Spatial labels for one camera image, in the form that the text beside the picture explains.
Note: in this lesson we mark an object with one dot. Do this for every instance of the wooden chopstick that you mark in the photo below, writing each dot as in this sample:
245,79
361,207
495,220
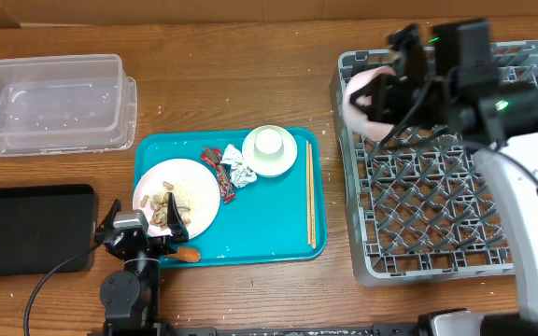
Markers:
308,193
311,198

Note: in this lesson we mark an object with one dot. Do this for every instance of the white saucer bowl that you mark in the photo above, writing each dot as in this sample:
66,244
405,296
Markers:
270,166

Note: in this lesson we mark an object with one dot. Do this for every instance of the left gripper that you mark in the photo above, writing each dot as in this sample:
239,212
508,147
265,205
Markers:
176,229

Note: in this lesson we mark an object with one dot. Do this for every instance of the right wooden chopstick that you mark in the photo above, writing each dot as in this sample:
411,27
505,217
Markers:
311,198

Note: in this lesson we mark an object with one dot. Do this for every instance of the left wooden chopstick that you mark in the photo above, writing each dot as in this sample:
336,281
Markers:
308,193

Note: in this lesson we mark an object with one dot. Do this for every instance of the cardboard back panel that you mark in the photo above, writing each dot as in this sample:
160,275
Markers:
51,13

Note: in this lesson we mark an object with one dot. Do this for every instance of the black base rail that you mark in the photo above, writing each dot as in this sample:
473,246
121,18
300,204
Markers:
379,329

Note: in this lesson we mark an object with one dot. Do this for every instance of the white cup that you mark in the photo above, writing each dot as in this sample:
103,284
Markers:
268,142

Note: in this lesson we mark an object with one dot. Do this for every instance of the pink bowl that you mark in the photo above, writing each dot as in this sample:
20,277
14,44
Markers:
356,120

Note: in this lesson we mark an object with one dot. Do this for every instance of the black tray bin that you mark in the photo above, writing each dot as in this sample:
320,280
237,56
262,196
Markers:
40,227

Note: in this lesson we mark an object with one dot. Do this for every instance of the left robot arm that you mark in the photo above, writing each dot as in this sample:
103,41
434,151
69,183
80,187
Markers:
131,296

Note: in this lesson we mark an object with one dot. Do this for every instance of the peanut shells and rice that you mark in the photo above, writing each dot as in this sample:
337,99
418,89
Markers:
157,202

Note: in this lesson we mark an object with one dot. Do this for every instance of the red snack wrapper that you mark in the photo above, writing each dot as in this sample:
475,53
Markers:
212,156

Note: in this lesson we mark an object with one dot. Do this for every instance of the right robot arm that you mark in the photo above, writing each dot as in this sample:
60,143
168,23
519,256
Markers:
461,88

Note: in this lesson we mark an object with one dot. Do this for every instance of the teal serving tray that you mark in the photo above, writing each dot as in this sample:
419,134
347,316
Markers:
267,220

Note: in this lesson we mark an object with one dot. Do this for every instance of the orange carrot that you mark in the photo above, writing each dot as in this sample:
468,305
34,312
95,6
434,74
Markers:
185,254

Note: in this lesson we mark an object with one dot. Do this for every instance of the clear plastic bin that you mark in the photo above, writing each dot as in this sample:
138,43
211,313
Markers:
66,104

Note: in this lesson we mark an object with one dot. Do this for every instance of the grey dishwasher rack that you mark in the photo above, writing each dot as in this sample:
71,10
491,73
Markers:
417,209

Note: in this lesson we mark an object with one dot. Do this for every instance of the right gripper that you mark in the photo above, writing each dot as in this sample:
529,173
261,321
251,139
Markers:
387,89

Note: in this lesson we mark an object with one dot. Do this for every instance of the white tissue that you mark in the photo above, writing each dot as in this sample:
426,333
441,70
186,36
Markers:
240,173

